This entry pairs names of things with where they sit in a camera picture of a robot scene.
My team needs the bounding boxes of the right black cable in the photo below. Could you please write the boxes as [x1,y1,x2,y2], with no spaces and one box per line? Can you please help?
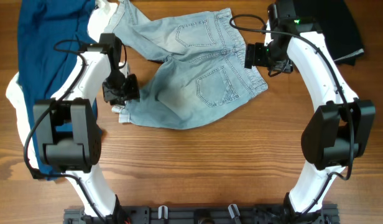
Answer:
[228,14,356,218]

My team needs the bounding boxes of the light blue denim shorts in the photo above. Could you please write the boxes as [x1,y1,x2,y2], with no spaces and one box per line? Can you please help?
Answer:
[106,1,268,129]

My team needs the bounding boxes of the folded black garment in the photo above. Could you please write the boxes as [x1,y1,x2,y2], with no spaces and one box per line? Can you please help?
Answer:
[293,0,364,66]

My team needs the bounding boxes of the dark blue shirt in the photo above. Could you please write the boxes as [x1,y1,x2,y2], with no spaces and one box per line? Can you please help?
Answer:
[16,0,102,181]

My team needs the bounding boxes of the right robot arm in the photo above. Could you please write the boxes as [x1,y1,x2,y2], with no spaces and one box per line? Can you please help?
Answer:
[244,1,376,223]

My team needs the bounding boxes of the black cable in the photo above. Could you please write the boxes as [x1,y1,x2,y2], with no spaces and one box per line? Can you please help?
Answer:
[228,14,356,218]
[22,39,127,224]

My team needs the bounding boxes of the left black cable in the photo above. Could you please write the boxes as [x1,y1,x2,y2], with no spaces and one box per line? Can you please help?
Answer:
[22,39,127,224]

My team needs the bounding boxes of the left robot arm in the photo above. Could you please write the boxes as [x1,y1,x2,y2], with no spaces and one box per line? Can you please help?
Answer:
[28,33,139,223]

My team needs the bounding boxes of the white garment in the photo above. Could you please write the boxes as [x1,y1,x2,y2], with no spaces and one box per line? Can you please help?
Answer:
[5,0,119,170]

